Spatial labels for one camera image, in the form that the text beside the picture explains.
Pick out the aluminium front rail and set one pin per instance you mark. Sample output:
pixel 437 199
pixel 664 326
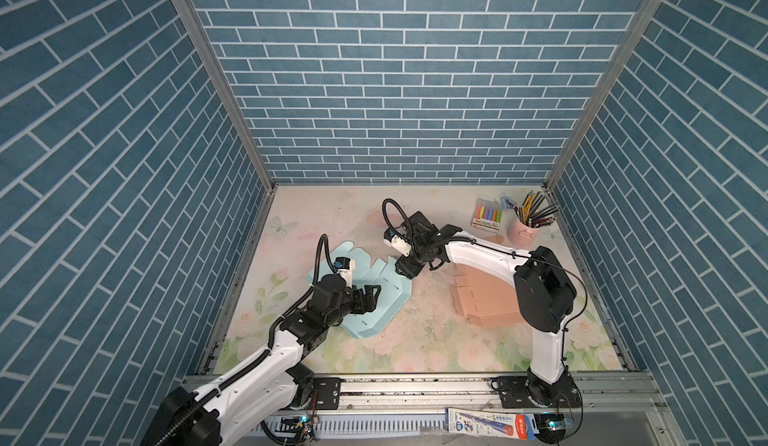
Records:
pixel 391 405

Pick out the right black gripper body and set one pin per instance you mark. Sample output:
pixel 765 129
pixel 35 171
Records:
pixel 416 258

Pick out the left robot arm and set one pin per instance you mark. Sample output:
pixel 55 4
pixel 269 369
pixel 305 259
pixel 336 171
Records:
pixel 273 378

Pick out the white blue red package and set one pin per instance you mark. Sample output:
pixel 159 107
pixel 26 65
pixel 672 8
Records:
pixel 489 424

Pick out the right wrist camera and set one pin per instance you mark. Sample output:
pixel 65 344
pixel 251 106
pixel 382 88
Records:
pixel 396 241

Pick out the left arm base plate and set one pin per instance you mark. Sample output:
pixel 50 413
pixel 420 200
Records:
pixel 317 394

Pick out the light blue paper box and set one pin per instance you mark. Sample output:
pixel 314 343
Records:
pixel 376 279

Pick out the coloured pencils bundle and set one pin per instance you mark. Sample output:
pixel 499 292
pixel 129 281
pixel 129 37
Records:
pixel 534 212

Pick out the pink pencil cup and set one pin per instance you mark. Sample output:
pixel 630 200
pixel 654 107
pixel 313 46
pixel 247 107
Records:
pixel 520 235

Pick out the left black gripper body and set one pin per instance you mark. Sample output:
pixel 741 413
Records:
pixel 342 311

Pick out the box of coloured markers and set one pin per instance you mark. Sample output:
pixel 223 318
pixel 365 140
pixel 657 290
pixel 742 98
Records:
pixel 487 215

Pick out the pink flat paper box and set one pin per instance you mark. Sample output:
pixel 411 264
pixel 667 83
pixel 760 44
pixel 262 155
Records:
pixel 485 300

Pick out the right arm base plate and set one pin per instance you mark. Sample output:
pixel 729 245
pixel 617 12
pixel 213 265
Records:
pixel 529 391

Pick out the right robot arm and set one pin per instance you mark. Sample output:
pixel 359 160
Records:
pixel 544 290

